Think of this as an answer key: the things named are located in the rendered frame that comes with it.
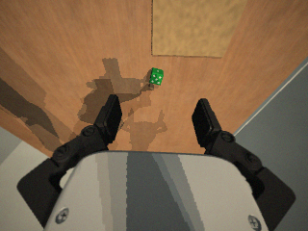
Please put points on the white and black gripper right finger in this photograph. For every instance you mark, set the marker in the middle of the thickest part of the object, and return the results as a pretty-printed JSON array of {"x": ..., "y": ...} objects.
[{"x": 273, "y": 197}]

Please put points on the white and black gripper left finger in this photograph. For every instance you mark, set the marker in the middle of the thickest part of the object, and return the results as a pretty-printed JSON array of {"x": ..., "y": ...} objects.
[{"x": 40, "y": 188}]

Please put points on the beige flat mat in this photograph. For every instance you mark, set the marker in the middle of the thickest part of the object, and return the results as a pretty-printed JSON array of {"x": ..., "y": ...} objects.
[{"x": 201, "y": 28}]

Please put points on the green die with white pips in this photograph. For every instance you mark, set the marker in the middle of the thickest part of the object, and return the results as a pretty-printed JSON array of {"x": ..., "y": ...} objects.
[{"x": 156, "y": 76}]

